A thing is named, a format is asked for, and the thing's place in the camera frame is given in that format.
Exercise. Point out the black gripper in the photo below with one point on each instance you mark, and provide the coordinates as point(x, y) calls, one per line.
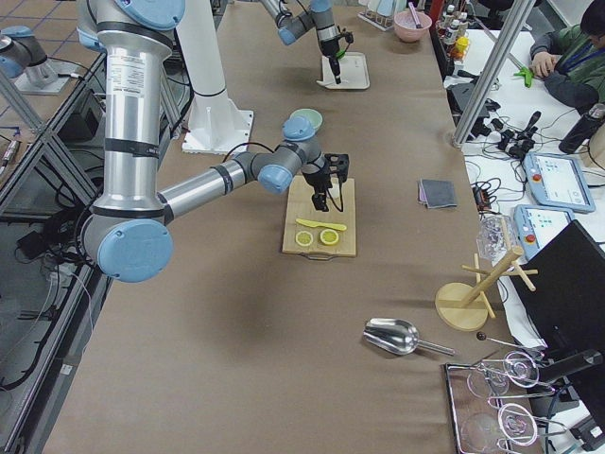
point(329, 47)
point(314, 179)

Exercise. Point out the white ceramic spoon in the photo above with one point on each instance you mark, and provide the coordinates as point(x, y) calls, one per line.
point(332, 85)

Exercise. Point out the white steamed bun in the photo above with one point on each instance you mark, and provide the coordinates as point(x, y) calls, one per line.
point(335, 190)

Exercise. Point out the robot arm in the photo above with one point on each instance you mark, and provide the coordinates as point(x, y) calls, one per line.
point(126, 234)
point(318, 16)

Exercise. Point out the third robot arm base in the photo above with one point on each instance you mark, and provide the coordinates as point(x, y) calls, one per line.
point(24, 59)

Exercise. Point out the light green bowl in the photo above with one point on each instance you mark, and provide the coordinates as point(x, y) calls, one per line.
point(313, 116)

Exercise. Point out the pink bowl with ice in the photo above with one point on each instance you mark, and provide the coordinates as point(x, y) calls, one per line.
point(405, 27)

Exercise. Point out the beige rabbit tray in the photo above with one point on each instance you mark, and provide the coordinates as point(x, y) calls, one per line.
point(354, 71)

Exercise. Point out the bamboo cutting board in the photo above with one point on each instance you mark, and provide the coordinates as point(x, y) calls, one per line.
point(299, 205)

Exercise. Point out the yellow plastic knife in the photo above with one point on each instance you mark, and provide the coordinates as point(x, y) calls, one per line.
point(321, 224)

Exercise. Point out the lemon half thick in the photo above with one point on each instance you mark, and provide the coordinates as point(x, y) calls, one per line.
point(329, 237)

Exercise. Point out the lemon slice far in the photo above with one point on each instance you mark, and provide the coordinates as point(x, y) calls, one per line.
point(304, 238)

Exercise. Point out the grey folded cloth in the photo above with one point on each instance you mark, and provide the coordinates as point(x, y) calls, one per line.
point(436, 193)

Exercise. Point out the metal scoop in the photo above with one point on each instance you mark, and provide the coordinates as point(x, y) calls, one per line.
point(399, 337)

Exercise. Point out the clear crystal glass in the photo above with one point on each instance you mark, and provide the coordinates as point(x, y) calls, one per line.
point(495, 237)

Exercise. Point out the wooden mug tree stand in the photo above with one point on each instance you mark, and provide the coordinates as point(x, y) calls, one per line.
point(467, 308)

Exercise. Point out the near teach pendant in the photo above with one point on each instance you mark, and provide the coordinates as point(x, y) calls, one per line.
point(536, 225)

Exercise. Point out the teach pendant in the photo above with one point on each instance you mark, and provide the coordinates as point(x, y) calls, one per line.
point(556, 180)
point(536, 225)

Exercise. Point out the seated person green jacket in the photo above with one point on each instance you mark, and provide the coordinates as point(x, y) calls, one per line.
point(570, 61)

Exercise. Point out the far teach pendant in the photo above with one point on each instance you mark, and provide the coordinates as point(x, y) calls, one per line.
point(556, 180)

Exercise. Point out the black water bottle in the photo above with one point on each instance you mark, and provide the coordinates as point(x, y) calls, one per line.
point(586, 126)

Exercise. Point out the black monitor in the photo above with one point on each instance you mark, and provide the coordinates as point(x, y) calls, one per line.
point(566, 308)

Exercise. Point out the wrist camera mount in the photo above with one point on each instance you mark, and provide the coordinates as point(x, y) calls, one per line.
point(347, 36)
point(338, 165)

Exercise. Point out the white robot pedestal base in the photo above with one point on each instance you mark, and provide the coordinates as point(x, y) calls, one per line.
point(215, 124)

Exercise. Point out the aluminium frame post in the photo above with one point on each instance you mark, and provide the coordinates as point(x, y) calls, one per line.
point(519, 12)

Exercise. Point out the wire glass rack tray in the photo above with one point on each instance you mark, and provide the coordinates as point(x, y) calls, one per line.
point(489, 400)

